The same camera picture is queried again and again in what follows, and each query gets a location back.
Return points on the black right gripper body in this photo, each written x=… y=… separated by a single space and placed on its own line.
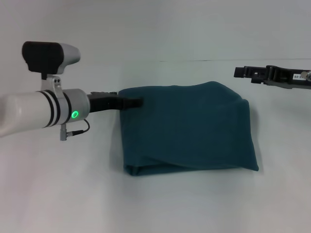
x=289 y=77

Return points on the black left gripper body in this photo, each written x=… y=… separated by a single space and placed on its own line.
x=103 y=102

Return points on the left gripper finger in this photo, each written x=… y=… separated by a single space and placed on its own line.
x=132 y=102

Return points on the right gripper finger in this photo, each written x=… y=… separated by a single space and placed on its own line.
x=250 y=72

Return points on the teal blue shirt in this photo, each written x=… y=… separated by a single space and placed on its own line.
x=189 y=126

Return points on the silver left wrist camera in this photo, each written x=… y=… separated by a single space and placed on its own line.
x=48 y=58

